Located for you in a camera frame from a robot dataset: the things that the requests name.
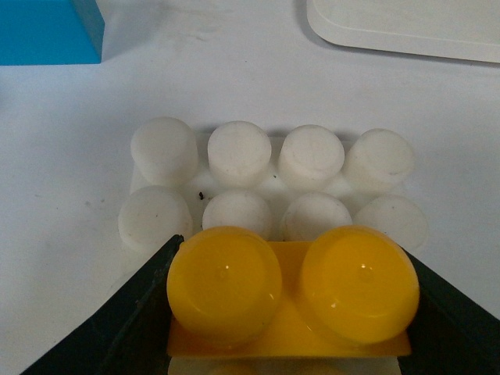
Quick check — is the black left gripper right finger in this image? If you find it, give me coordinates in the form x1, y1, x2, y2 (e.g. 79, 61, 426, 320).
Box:
398, 255, 499, 374

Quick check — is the blue three-stud block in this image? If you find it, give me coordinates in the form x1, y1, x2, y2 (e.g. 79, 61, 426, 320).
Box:
1, 0, 105, 66

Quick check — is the yellow two-stud block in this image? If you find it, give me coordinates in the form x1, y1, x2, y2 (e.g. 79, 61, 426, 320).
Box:
166, 225, 420, 359

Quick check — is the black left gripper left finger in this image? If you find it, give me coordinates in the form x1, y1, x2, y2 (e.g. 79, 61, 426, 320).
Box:
24, 235, 184, 374

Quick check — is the white studded base plate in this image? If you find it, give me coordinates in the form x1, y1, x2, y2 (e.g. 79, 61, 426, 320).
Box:
118, 117, 429, 273

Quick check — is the white desk lamp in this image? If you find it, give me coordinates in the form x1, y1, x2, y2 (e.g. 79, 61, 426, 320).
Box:
306, 0, 499, 63

